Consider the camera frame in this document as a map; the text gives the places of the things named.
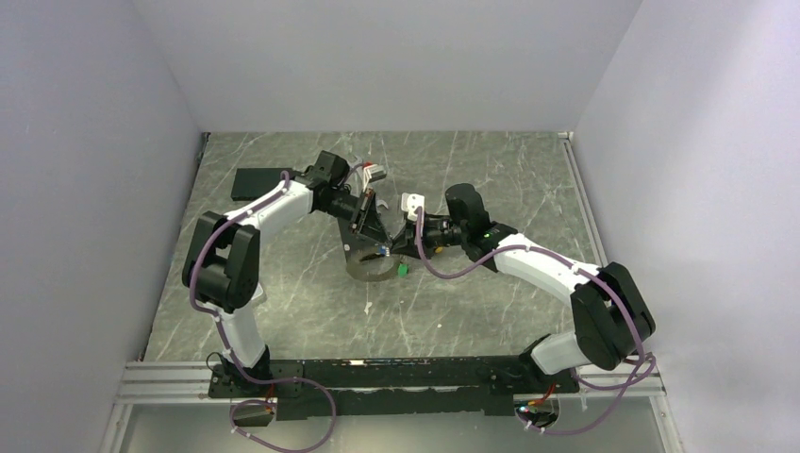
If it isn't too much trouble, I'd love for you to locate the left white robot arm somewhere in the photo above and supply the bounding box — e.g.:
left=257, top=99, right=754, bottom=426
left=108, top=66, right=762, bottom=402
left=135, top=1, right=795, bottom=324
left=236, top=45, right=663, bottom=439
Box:
left=182, top=151, right=391, bottom=396

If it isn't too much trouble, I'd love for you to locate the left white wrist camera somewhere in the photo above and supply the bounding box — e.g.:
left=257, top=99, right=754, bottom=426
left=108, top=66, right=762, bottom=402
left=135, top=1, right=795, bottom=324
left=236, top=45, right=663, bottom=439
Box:
left=357, top=162, right=388, bottom=190

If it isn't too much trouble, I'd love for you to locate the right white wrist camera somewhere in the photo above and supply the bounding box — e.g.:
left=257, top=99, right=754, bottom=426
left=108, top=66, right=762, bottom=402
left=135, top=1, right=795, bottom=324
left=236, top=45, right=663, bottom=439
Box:
left=400, top=193, right=425, bottom=223

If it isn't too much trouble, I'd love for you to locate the black flat pad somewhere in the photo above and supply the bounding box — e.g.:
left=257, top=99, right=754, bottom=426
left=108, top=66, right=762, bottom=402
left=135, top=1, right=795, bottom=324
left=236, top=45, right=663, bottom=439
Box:
left=230, top=167, right=296, bottom=202

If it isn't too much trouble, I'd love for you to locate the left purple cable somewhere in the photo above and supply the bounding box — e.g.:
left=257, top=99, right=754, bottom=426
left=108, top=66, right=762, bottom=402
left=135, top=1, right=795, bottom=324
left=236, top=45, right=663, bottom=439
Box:
left=187, top=163, right=338, bottom=451

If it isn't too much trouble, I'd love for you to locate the black network switch box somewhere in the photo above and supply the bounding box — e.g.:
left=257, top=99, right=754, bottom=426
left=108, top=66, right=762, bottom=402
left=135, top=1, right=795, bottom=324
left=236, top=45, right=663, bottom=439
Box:
left=338, top=220, right=372, bottom=262

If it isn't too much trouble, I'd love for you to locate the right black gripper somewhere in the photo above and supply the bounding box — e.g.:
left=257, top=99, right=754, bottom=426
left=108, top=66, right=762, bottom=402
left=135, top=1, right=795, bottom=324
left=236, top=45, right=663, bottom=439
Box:
left=390, top=214, right=468, bottom=260

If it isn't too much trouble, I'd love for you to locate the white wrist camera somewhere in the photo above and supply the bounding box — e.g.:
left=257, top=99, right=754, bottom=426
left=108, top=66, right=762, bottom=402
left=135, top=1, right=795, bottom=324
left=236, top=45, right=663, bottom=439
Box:
left=400, top=193, right=425, bottom=223
left=357, top=162, right=388, bottom=190

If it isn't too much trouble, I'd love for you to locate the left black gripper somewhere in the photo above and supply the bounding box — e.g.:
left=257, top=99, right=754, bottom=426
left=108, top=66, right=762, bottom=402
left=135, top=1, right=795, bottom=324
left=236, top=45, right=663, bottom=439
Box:
left=320, top=189, right=393, bottom=249

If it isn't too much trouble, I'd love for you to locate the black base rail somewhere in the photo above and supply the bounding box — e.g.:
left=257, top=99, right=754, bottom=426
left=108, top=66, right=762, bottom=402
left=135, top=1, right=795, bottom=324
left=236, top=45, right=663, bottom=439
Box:
left=208, top=355, right=579, bottom=421

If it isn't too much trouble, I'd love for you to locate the grey rectangular box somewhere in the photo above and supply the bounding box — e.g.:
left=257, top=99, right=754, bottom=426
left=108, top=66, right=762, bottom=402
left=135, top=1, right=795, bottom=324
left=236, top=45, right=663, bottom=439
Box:
left=252, top=283, right=264, bottom=303

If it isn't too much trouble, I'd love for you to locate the silver open-end wrench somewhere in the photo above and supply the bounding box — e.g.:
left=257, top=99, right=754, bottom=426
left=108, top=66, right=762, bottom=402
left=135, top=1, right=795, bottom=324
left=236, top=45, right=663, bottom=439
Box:
left=375, top=199, right=391, bottom=215

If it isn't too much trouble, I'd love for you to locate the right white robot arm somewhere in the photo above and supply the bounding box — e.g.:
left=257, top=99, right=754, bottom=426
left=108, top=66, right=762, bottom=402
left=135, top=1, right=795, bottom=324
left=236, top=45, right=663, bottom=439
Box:
left=392, top=183, right=656, bottom=392

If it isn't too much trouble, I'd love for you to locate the large grey key ring disc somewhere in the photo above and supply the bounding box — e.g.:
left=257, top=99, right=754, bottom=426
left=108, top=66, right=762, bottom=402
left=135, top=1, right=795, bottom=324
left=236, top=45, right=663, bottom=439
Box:
left=346, top=245, right=402, bottom=282

